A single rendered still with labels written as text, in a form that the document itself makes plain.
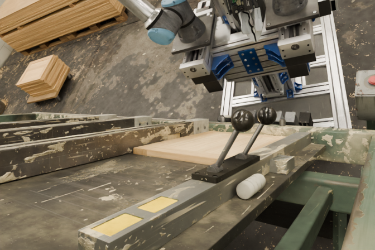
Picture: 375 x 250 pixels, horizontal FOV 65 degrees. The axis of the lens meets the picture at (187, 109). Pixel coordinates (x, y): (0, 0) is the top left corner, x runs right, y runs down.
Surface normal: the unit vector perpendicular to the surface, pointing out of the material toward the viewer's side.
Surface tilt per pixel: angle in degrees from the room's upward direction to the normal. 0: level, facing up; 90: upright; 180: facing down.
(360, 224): 54
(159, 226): 90
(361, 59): 0
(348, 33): 0
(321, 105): 0
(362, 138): 36
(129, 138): 90
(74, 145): 90
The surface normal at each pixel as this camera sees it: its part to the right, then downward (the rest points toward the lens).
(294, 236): 0.00, -1.00
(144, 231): 0.83, 0.03
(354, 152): -0.56, 0.04
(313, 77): -0.46, -0.54
